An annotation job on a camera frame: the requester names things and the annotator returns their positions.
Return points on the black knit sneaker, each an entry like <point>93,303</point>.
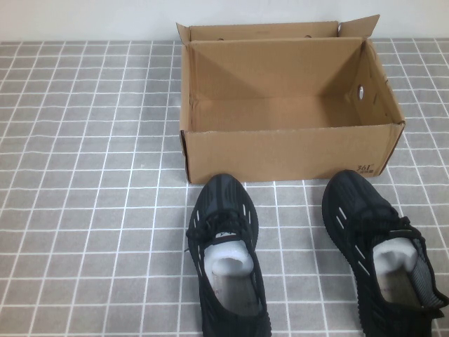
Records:
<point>354,196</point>
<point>224,196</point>

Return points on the white foam shoe stuffing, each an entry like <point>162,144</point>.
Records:
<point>389,252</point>
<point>229,251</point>

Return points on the brown cardboard shoe box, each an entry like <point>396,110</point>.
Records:
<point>280,154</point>

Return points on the grey white-grid tablecloth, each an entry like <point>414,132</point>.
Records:
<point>87,175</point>

